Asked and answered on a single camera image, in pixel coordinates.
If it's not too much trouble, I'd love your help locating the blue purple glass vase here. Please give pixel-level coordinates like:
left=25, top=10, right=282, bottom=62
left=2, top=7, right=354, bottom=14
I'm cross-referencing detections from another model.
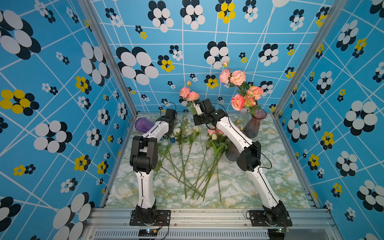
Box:
left=135, top=118, right=155, bottom=134

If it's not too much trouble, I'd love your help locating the single pink rose stem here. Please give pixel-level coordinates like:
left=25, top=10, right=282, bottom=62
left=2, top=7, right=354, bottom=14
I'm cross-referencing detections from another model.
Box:
left=231, top=94, right=256, bottom=115

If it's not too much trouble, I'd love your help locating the pink peony flower stem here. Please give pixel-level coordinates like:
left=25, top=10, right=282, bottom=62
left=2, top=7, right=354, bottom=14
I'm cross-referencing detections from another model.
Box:
left=219, top=62, right=250, bottom=97

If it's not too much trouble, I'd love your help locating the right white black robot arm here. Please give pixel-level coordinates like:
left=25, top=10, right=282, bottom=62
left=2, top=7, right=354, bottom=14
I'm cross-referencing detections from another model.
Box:
left=193, top=99, right=292, bottom=227

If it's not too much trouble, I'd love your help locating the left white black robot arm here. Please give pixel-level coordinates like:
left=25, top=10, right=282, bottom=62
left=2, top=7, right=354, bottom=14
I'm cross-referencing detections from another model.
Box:
left=130, top=109, right=177, bottom=225

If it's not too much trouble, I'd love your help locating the front pink grey glass vase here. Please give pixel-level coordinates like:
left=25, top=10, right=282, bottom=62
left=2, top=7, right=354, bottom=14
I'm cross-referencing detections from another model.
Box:
left=226, top=143, right=240, bottom=162

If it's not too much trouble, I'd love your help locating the pink grey glass vase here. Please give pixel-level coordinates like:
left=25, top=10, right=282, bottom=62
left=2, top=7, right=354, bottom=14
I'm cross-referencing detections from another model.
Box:
left=226, top=143, right=240, bottom=162
left=244, top=110, right=267, bottom=139

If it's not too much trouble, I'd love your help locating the rear pink grey glass vase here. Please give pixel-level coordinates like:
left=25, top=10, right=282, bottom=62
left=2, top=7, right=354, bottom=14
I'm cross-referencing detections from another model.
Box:
left=244, top=110, right=267, bottom=139

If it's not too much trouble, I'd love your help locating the pile of artificial flowers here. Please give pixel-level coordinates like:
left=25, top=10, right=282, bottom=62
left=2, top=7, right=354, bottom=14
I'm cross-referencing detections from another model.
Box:
left=154, top=115, right=231, bottom=205

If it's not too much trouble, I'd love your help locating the left controller circuit board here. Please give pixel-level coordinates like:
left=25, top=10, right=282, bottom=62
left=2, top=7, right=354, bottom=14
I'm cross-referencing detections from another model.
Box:
left=138, top=229, right=158, bottom=238

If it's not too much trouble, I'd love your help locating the controller circuit board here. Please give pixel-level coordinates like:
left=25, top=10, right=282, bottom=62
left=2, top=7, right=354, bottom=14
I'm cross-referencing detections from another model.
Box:
left=268, top=229, right=288, bottom=240
left=138, top=229, right=158, bottom=238

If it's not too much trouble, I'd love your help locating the right controller circuit board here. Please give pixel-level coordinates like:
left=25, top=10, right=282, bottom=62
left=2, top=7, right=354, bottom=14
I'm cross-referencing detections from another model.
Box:
left=268, top=229, right=288, bottom=240

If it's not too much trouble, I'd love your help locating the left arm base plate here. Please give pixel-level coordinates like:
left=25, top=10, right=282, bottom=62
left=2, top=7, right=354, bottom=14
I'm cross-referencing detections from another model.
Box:
left=129, top=209, right=172, bottom=227

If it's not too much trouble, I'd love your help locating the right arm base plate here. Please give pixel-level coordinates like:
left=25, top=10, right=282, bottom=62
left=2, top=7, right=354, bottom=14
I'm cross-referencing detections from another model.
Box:
left=246, top=210, right=293, bottom=228

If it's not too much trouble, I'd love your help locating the aluminium front rail frame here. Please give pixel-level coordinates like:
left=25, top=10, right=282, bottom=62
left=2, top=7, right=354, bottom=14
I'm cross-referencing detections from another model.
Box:
left=81, top=209, right=343, bottom=240

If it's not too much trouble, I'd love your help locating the left corner aluminium post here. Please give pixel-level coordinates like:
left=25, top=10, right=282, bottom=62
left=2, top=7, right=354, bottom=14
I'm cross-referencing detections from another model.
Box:
left=79, top=0, right=138, bottom=119

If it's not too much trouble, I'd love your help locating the corner aluminium post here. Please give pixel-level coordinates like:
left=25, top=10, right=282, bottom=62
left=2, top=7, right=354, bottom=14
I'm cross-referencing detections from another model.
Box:
left=79, top=0, right=138, bottom=119
left=273, top=0, right=348, bottom=119

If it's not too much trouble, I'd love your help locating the right corner aluminium post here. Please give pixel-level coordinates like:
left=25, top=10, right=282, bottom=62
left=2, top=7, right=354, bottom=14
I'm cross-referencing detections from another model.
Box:
left=273, top=0, right=348, bottom=119

